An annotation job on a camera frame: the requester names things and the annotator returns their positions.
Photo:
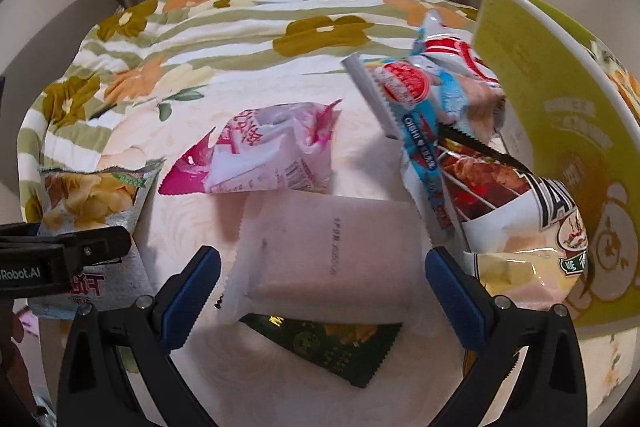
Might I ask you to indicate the green cardboard box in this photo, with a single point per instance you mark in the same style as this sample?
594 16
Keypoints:
550 117

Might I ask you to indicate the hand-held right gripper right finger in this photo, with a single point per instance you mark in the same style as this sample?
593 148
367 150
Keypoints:
456 304

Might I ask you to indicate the black white chip packet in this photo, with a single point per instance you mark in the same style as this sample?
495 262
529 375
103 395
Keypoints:
505 192

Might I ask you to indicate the white tray table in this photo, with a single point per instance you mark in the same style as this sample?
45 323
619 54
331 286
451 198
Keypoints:
360 157

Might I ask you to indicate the pink white snack packet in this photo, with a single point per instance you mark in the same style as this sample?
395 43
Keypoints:
270 152

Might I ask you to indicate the dark green snack packet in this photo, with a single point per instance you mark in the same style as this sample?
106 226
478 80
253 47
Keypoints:
335 349

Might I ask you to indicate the grey padded headboard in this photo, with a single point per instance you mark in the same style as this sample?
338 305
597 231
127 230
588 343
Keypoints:
55 37

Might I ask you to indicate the white potato chip packet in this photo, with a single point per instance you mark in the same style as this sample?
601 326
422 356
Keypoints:
90 202

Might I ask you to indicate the white translucent snack packet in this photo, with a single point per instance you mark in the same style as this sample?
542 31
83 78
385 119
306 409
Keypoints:
325 257

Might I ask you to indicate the floral striped blanket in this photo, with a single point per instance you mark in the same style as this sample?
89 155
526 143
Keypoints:
225 27

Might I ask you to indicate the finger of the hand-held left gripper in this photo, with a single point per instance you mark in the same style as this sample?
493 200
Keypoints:
87 249

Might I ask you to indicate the red white snack packet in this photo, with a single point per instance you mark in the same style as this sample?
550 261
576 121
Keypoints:
450 44

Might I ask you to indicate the person's left hand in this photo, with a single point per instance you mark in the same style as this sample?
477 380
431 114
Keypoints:
12 337

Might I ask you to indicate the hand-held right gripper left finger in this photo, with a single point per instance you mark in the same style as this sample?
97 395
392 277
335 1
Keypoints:
192 302

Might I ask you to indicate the blue snack packet red circle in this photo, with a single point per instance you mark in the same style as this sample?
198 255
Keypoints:
415 107

